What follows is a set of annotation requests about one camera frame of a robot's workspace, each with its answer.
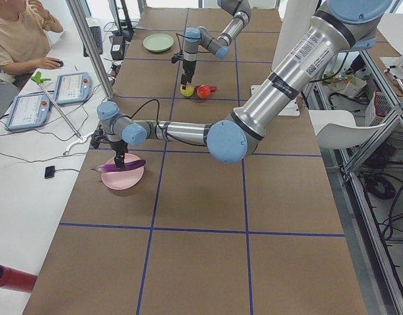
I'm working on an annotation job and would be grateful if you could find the white red basket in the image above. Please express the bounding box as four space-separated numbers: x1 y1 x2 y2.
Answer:
365 91 392 126

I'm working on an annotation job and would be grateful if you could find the cardboard box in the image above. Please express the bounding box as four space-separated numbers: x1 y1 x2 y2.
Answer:
343 77 367 97

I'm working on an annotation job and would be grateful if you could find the far teach pendant tablet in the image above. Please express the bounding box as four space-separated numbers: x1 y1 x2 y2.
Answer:
53 72 92 105

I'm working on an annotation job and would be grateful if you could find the black power adapter box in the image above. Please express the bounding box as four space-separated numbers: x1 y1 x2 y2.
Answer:
110 36 125 60

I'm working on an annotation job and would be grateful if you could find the teach pendant tablet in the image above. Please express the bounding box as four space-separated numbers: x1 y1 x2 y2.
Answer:
53 72 92 105
5 93 51 131

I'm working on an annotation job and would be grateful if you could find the aluminium frame post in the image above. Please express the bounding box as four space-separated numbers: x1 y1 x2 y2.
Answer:
66 0 114 100

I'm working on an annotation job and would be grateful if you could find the black keyboard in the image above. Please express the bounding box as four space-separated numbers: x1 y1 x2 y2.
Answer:
89 26 103 54

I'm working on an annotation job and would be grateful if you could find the seated person beige shirt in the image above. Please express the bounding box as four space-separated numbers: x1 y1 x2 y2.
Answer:
0 0 63 89

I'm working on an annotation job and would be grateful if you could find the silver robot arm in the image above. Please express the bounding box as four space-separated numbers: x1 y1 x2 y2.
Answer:
91 1 390 168
171 0 251 90

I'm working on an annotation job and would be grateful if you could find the near teach pendant tablet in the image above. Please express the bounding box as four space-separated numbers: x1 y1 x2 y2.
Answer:
5 93 51 131

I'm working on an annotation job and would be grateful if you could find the purple eggplant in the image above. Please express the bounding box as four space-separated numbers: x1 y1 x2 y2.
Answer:
91 159 146 173

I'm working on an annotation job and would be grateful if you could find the red cylinder bottle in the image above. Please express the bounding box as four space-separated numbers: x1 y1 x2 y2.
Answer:
0 265 37 293

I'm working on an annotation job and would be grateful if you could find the small black box device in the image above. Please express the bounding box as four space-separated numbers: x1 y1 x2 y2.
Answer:
44 165 56 179

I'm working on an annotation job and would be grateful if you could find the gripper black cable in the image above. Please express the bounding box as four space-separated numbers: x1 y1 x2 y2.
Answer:
174 31 186 56
129 98 161 132

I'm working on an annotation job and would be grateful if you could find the reacher grabber stick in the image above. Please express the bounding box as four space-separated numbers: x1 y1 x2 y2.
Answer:
31 71 93 156

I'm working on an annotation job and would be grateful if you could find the yellow pink peach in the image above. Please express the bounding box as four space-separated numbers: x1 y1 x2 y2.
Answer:
180 85 194 97

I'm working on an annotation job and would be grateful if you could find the light green plate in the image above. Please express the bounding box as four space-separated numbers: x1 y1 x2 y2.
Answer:
142 33 174 53

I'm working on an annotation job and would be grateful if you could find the white plastic chair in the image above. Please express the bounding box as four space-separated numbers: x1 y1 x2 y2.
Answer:
308 110 385 150

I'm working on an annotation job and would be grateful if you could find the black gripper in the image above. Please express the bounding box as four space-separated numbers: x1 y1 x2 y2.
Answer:
91 128 128 169
171 52 196 89

